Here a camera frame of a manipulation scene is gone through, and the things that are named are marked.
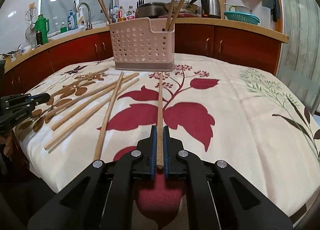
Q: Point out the white green mug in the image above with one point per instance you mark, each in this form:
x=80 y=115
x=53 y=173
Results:
x=240 y=8

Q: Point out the pink perforated utensil basket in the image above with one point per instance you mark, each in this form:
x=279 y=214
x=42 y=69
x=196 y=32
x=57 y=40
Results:
x=143 y=44

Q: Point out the red lower cabinets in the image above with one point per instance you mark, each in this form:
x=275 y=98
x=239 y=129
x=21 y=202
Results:
x=222 y=43

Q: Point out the person left hand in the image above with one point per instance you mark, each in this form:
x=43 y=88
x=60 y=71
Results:
x=7 y=142

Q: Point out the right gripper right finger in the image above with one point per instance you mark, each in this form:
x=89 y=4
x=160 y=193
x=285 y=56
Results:
x=218 y=197

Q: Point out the knife block with knives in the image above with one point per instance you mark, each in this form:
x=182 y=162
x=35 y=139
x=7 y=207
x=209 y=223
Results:
x=139 y=3

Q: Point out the floral white tablecloth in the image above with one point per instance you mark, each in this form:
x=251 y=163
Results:
x=219 y=111

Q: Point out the teal plastic colander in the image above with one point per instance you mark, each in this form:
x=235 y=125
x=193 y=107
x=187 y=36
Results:
x=242 y=17

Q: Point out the blue detergent bottle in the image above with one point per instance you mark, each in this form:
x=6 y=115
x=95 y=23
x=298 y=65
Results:
x=71 y=20

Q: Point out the orange oil bottle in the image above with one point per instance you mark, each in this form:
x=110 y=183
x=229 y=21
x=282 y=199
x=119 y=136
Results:
x=121 y=14

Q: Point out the steel kitchen faucet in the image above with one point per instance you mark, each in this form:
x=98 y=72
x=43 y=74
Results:
x=87 y=15

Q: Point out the hanging strainer ladle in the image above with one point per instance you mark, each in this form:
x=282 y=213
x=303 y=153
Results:
x=30 y=33

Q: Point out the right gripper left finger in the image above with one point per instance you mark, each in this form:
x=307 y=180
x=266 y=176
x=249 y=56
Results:
x=101 y=196

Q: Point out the black small thermos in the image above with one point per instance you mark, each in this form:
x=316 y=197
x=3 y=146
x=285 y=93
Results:
x=39 y=39

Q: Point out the steel electric kettle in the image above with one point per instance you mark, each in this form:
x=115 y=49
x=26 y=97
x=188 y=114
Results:
x=210 y=9

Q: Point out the steel wok with lid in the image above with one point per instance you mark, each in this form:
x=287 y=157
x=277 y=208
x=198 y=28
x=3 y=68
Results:
x=188 y=7

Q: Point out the wooden cutting board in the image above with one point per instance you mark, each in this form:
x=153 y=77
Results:
x=222 y=8

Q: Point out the green thermos jug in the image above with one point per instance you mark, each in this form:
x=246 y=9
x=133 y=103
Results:
x=42 y=25

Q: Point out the glass sliding door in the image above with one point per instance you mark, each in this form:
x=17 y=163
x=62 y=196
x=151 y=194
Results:
x=299 y=59

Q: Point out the white spray bottle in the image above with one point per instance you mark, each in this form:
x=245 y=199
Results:
x=81 y=22

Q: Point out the red induction cooker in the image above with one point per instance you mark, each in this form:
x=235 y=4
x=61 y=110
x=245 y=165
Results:
x=182 y=15

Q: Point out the beige countertop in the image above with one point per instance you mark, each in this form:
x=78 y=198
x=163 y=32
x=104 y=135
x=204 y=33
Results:
x=282 y=38

